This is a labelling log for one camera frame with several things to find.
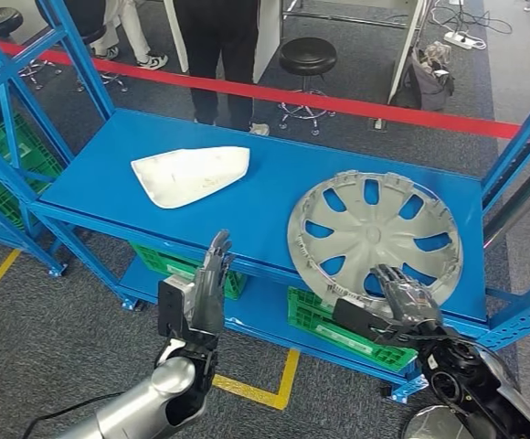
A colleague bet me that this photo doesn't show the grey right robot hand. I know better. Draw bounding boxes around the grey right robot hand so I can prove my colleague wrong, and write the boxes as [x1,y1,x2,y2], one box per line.
[370,263,445,331]

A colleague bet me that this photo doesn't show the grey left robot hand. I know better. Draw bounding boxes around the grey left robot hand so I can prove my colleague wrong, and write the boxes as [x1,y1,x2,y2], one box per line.
[193,230,236,337]

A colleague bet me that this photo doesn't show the grey wheel hubcap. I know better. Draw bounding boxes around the grey wheel hubcap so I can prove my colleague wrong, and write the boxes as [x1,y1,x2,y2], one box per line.
[286,170,463,316]

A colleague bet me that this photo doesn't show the blue metal shelf rack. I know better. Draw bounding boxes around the blue metal shelf rack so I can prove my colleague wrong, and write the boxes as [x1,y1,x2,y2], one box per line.
[0,72,69,279]
[0,0,530,405]

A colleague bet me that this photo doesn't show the white plastic panel part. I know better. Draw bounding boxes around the white plastic panel part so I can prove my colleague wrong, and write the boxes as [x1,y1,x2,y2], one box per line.
[131,145,251,210]

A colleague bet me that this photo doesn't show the dark grey bag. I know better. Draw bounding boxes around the dark grey bag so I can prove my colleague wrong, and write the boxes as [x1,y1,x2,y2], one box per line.
[397,40,456,112]

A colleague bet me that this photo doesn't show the red barrier belt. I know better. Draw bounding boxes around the red barrier belt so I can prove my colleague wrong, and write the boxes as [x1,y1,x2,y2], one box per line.
[0,37,530,146]

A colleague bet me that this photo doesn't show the white power strip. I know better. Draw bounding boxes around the white power strip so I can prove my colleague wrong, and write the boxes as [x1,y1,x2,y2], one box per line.
[444,30,488,51]

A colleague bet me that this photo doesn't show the black round stool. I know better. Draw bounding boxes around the black round stool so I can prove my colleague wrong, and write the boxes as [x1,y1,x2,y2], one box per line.
[75,24,129,95]
[277,37,338,137]
[0,6,64,92]

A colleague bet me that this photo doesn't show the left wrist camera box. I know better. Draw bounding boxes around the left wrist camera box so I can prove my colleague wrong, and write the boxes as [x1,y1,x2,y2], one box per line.
[157,275,197,338]

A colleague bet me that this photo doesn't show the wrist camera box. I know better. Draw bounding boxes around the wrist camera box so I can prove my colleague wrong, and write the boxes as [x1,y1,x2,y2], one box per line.
[157,275,197,338]
[332,295,396,344]

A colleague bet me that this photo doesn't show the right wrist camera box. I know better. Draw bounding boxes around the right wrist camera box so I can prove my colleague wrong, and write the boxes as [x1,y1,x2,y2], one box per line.
[332,295,396,344]

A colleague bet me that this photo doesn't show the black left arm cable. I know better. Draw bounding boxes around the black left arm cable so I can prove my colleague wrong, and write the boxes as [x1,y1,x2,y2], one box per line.
[21,391,125,439]

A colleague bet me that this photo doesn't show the black cable bundle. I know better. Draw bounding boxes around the black cable bundle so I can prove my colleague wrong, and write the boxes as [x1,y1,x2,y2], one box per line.
[429,0,513,37]

